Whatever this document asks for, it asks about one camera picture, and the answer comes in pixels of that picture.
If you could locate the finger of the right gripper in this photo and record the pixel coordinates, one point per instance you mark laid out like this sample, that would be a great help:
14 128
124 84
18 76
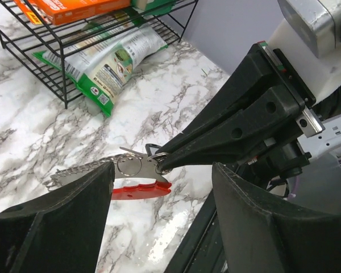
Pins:
221 145
263 93

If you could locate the black wire basket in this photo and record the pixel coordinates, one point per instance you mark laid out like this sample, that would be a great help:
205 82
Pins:
43 48

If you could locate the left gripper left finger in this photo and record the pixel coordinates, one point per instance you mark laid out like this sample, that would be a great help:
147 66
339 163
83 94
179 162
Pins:
60 231

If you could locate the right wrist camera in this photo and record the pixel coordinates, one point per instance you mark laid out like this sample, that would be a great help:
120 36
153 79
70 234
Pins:
310 38

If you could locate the orange razor box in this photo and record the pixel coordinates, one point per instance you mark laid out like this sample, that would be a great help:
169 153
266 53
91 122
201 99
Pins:
59 12

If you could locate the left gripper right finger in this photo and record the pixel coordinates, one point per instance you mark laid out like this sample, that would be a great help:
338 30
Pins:
264 233

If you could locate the brown green bag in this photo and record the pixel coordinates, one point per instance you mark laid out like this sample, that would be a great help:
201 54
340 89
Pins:
153 5

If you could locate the green white flat pouch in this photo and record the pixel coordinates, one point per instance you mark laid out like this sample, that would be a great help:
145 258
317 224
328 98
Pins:
100 71

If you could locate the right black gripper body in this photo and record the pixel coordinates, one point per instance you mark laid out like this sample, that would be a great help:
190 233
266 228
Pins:
289 159

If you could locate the black mounting base rail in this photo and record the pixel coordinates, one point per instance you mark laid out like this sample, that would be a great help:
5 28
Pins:
201 250

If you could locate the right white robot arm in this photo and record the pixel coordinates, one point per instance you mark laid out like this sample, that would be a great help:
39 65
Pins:
328 140

